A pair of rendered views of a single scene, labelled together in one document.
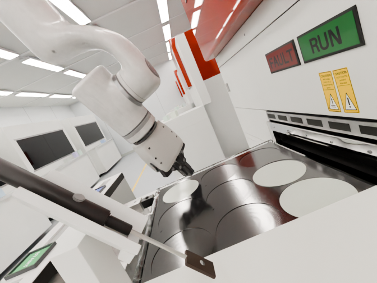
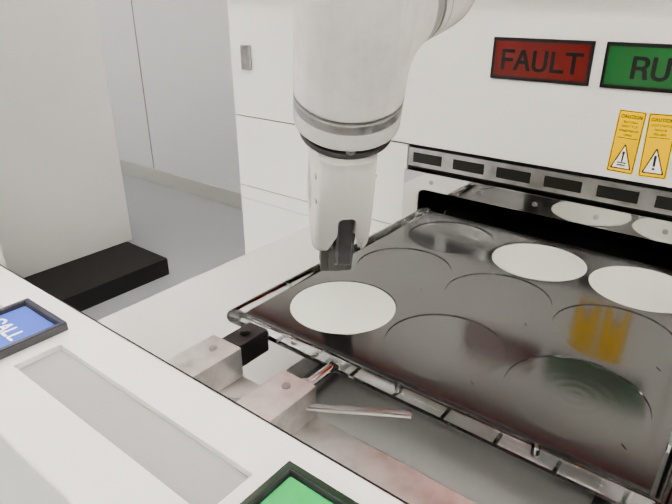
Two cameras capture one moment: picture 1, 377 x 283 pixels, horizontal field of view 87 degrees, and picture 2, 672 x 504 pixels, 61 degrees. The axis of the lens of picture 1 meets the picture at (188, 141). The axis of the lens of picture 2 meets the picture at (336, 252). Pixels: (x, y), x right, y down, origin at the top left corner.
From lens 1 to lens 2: 0.51 m
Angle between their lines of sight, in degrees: 53
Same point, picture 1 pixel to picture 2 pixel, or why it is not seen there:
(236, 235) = (621, 349)
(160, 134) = not seen: hidden behind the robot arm
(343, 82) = (659, 134)
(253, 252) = not seen: outside the picture
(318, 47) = (646, 73)
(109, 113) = (397, 44)
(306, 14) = (648, 20)
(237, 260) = not seen: outside the picture
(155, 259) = (540, 423)
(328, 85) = (629, 132)
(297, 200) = (629, 294)
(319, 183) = (623, 273)
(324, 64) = (639, 101)
